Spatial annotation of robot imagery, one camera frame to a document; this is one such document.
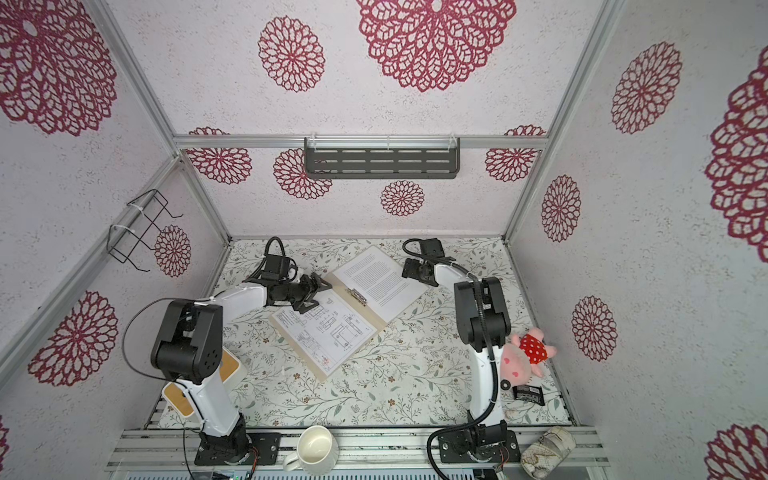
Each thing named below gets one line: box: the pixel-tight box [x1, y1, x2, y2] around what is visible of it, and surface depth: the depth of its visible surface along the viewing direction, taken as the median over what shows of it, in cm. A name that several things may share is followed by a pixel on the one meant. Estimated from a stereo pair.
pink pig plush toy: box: [500, 327, 557, 386], surface depth 86 cm
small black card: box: [512, 384, 545, 406], surface depth 83 cm
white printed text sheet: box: [333, 245, 429, 323], surface depth 108 cm
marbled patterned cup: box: [520, 426, 577, 480], surface depth 72 cm
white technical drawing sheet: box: [272, 290, 378, 377], surface depth 97 cm
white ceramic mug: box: [283, 425, 340, 476], surface depth 71 cm
